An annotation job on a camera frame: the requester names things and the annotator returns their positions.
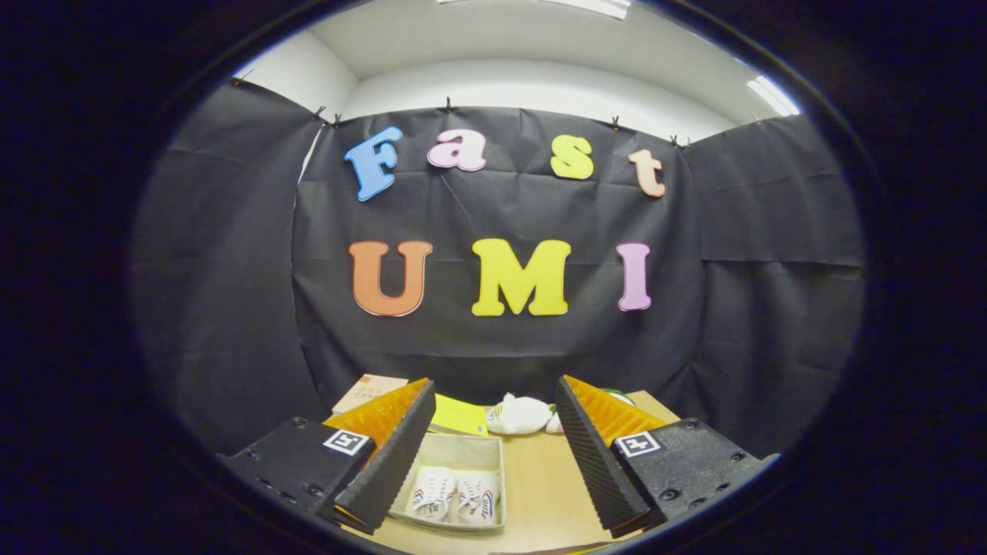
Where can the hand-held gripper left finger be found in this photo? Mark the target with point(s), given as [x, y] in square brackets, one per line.
[393, 470]

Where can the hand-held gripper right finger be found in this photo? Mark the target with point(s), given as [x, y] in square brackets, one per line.
[597, 470]

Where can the white canvas shoe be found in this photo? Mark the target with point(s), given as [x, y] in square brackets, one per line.
[432, 493]
[478, 497]

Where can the grey-green fabric storage box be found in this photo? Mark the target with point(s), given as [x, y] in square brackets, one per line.
[463, 455]

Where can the watermelon slice plush toy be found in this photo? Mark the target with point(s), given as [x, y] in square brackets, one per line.
[554, 424]

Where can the beige book stack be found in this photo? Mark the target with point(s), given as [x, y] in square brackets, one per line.
[370, 389]

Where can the yellow book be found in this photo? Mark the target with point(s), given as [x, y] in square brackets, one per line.
[459, 416]

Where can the white plush toy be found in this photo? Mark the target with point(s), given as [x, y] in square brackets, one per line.
[524, 416]

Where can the ceiling light panel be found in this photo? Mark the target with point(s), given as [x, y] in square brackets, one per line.
[773, 96]

